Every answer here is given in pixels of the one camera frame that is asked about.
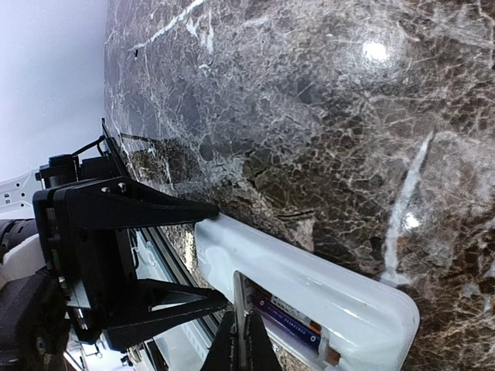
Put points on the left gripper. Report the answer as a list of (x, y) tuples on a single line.
[(83, 229)]

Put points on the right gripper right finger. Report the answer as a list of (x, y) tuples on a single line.
[(260, 354)]

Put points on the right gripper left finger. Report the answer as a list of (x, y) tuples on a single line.
[(223, 353)]

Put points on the purple battery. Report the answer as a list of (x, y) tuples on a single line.
[(289, 324)]

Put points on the white remote control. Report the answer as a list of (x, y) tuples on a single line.
[(366, 325)]

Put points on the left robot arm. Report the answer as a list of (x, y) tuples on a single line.
[(34, 319)]

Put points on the white slotted cable duct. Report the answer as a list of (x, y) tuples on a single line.
[(185, 346)]

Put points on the black front rail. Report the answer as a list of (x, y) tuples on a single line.
[(127, 170)]

